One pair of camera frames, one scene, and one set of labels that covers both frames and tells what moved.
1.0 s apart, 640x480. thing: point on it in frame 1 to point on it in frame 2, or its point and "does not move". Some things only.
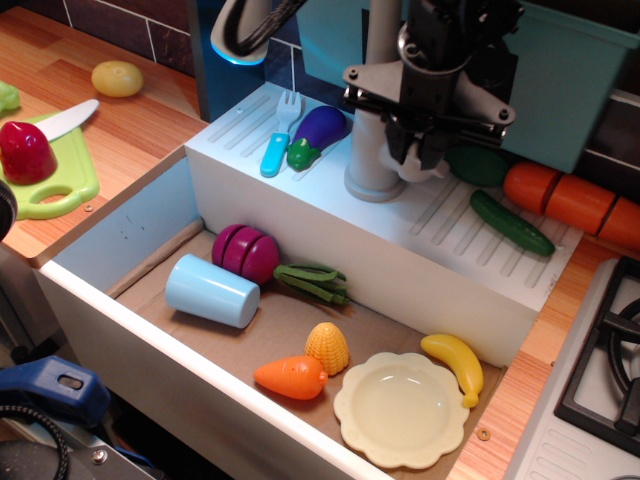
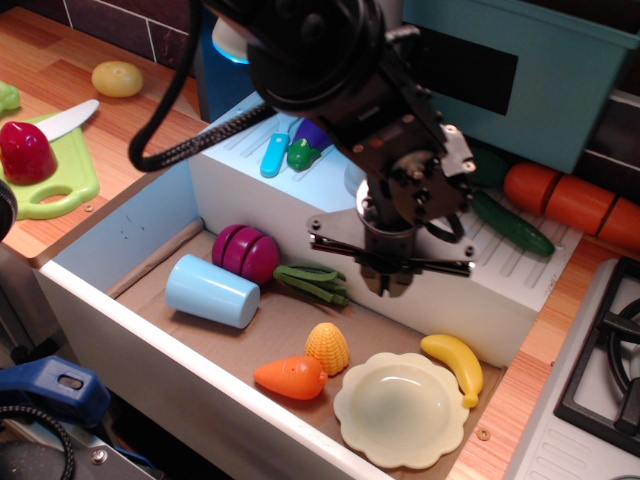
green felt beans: (322, 282) does not move
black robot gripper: (457, 69) to (388, 261)
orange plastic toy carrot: (300, 377) does not move
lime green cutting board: (76, 173) does not move
